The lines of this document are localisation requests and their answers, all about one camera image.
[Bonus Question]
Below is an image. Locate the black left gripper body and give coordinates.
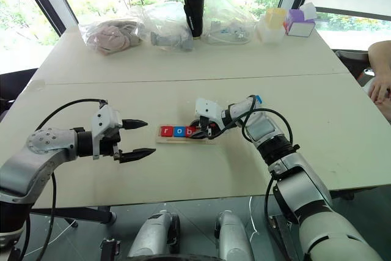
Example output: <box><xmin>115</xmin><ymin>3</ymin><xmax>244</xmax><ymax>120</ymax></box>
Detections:
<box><xmin>99</xmin><ymin>130</ymin><xmax>123</xmax><ymax>162</ymax></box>

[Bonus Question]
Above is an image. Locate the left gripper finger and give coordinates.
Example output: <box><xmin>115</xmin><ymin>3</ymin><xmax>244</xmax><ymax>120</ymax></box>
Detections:
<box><xmin>122</xmin><ymin>118</ymin><xmax>148</xmax><ymax>130</ymax></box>
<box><xmin>119</xmin><ymin>148</ymin><xmax>157</xmax><ymax>164</ymax></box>

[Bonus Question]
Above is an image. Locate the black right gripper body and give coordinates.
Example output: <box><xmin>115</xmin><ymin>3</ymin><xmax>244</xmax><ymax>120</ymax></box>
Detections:
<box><xmin>199</xmin><ymin>115</ymin><xmax>222</xmax><ymax>140</ymax></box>

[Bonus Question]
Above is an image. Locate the wooden letter tray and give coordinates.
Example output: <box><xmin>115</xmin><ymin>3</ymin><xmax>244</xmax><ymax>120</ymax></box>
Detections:
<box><xmin>156</xmin><ymin>124</ymin><xmax>216</xmax><ymax>145</ymax></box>

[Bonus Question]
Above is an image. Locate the silver robot left leg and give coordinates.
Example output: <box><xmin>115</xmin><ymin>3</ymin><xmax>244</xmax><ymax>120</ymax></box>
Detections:
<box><xmin>126</xmin><ymin>210</ymin><xmax>181</xmax><ymax>259</ymax></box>

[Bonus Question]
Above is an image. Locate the silver robot leg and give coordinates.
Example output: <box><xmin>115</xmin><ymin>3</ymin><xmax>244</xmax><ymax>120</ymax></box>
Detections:
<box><xmin>213</xmin><ymin>210</ymin><xmax>255</xmax><ymax>261</ymax></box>
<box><xmin>126</xmin><ymin>210</ymin><xmax>181</xmax><ymax>259</ymax></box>

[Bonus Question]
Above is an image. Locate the silver robot right leg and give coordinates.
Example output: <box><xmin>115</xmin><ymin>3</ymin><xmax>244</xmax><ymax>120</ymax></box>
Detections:
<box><xmin>213</xmin><ymin>210</ymin><xmax>255</xmax><ymax>261</ymax></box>

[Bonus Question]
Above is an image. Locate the person's bare hand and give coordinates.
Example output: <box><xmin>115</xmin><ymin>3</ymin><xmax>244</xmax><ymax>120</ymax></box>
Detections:
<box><xmin>368</xmin><ymin>72</ymin><xmax>391</xmax><ymax>105</ymax></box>

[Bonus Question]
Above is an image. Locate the black table leg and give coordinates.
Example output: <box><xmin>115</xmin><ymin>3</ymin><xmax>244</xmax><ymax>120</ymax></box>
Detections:
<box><xmin>29</xmin><ymin>205</ymin><xmax>117</xmax><ymax>226</ymax></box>

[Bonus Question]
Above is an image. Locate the plastic bag with pink cloth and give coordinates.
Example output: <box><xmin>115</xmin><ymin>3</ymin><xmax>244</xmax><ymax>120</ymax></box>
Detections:
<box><xmin>78</xmin><ymin>18</ymin><xmax>145</xmax><ymax>57</ymax></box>

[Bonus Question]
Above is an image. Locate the plastic bag with grey parts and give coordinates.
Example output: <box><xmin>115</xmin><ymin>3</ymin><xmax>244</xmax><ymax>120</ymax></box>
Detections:
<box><xmin>142</xmin><ymin>1</ymin><xmax>196</xmax><ymax>53</ymax></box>

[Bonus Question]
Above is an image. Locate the clear bag with small parts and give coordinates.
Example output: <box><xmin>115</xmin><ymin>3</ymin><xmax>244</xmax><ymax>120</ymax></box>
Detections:
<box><xmin>202</xmin><ymin>0</ymin><xmax>258</xmax><ymax>46</ymax></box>

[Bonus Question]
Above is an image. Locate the black office chair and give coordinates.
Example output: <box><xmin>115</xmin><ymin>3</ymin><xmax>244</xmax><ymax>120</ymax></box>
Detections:
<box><xmin>0</xmin><ymin>67</ymin><xmax>40</xmax><ymax>123</ymax></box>

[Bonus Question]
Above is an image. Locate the black travel tumbler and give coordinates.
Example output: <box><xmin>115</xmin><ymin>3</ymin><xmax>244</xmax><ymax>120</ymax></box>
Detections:
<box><xmin>181</xmin><ymin>0</ymin><xmax>206</xmax><ymax>40</ymax></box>

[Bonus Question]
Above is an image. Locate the white and yellow container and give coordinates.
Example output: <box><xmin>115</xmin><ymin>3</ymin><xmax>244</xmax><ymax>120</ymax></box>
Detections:
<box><xmin>255</xmin><ymin>7</ymin><xmax>288</xmax><ymax>45</ymax></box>

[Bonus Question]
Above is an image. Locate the purple and white tissue box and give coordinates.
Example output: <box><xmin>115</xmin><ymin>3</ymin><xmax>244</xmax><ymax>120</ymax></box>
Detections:
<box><xmin>283</xmin><ymin>1</ymin><xmax>318</xmax><ymax>38</ymax></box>

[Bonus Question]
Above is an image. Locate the black chair with grey seat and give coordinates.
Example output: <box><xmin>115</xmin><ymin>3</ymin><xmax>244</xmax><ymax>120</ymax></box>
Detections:
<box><xmin>334</xmin><ymin>49</ymin><xmax>375</xmax><ymax>88</ymax></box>

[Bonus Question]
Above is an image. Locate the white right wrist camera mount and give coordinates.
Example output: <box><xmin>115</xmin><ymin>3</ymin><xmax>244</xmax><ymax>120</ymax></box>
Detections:
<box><xmin>194</xmin><ymin>98</ymin><xmax>229</xmax><ymax>128</ymax></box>

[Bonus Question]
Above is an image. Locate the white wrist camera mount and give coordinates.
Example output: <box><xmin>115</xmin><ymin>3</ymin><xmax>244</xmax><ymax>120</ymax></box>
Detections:
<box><xmin>90</xmin><ymin>103</ymin><xmax>123</xmax><ymax>160</ymax></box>
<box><xmin>194</xmin><ymin>98</ymin><xmax>229</xmax><ymax>128</ymax></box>

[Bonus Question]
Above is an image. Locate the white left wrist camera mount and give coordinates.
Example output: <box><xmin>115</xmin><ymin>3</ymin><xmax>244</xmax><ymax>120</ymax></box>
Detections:
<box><xmin>90</xmin><ymin>103</ymin><xmax>123</xmax><ymax>160</ymax></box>

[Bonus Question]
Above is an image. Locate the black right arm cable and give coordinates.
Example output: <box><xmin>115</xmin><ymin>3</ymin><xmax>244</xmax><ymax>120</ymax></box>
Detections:
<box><xmin>224</xmin><ymin>95</ymin><xmax>294</xmax><ymax>225</ymax></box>

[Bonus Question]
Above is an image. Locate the thin white floor cable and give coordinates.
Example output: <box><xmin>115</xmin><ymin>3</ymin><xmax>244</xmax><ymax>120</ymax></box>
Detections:
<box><xmin>247</xmin><ymin>196</ymin><xmax>260</xmax><ymax>245</ymax></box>

